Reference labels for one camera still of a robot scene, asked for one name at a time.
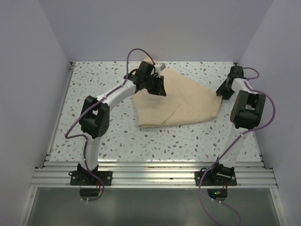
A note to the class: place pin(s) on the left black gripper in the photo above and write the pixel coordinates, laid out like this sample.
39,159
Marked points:
154,84

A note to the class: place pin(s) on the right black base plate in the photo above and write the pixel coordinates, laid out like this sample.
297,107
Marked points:
213,180

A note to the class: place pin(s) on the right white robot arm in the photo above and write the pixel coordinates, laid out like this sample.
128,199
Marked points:
245,115

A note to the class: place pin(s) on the beige cloth mat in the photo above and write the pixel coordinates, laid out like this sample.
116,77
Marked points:
186,102

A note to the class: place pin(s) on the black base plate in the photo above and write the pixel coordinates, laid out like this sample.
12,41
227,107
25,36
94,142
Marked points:
213,180
84,178

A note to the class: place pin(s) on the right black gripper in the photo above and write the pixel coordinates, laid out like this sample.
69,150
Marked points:
225,87

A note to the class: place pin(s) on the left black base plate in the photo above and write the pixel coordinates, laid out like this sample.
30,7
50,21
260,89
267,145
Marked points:
84,178

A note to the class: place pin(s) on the aluminium rail frame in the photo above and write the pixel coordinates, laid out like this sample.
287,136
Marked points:
153,174

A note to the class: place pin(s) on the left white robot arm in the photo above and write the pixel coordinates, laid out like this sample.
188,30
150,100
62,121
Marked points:
96,120

